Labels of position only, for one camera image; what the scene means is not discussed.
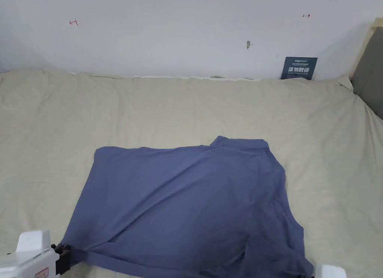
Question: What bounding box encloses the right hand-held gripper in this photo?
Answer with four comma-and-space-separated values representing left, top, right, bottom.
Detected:
302, 263, 346, 278

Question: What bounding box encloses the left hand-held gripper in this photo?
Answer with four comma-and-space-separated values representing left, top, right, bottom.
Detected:
0, 229, 71, 278

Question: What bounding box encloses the dark blue shirt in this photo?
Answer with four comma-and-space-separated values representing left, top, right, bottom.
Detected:
59, 135, 315, 278

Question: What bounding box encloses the bed with beige sheet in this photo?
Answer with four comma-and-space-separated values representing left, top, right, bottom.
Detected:
0, 68, 383, 278

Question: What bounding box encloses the dark blue sign card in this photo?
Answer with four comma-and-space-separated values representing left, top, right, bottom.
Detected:
281, 56, 318, 81

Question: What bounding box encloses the grey padded headboard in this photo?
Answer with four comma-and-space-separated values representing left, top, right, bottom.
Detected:
349, 17, 383, 120

